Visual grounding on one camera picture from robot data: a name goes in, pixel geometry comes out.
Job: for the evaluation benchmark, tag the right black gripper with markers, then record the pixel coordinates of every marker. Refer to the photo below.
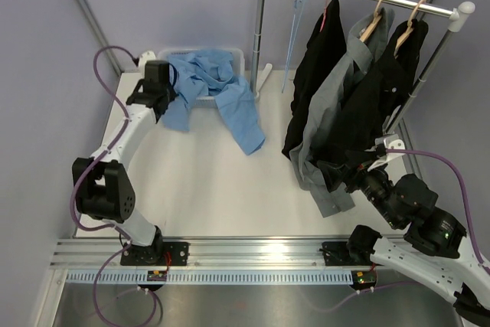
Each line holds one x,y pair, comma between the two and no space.
334,173

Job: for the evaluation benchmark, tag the light blue shirt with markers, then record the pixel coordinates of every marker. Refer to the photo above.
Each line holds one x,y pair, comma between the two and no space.
210,73

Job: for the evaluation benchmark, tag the blue wire hanger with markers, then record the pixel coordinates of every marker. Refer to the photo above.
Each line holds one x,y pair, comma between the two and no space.
298,8

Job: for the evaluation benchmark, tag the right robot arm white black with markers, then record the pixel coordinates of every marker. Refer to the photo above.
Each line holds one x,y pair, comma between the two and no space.
442,257

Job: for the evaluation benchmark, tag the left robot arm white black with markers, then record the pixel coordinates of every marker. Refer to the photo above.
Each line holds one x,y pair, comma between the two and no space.
102,189

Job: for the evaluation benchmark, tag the black shirt on wooden hanger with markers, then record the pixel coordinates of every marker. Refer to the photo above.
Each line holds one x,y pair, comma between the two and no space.
385,87

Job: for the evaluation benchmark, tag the black shirt on pink hanger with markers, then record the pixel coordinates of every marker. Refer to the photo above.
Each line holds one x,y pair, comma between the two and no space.
324,49

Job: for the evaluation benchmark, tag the grey shirt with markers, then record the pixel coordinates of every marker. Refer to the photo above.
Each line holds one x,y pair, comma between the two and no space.
325,106

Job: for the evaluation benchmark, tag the wooden hanger with grey shirt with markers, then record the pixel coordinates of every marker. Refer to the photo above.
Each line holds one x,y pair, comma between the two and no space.
367,32

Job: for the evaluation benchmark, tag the wooden hanger with black shirt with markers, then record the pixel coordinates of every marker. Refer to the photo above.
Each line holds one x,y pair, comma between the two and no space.
405,35

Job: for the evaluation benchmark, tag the white plastic basket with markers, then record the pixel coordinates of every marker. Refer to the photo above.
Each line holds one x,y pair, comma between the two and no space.
238,65

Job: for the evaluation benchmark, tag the metal clothes rack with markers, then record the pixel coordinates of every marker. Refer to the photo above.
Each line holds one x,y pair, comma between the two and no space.
457,19

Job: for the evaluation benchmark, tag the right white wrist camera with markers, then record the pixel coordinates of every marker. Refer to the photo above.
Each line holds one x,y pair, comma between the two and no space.
387,148

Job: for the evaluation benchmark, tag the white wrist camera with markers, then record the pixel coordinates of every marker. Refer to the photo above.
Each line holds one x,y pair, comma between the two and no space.
143,58
387,148

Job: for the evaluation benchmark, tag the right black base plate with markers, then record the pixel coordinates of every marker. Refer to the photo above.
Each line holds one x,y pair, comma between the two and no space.
336,254

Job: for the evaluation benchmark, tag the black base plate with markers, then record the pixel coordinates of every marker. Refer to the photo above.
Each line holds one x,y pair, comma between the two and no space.
176,253
336,254

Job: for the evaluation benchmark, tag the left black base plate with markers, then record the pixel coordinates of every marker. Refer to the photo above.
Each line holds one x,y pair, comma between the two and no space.
176,253

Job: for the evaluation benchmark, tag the pink wire hanger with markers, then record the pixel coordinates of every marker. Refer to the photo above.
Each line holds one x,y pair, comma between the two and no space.
327,1

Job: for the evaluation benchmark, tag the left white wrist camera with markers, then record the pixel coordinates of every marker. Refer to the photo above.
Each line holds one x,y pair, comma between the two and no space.
143,58

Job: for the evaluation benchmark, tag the white slotted cable duct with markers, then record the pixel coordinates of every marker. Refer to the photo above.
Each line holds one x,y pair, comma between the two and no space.
212,277

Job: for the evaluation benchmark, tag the aluminium mounting rail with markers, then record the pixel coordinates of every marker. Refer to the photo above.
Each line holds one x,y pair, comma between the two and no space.
218,253

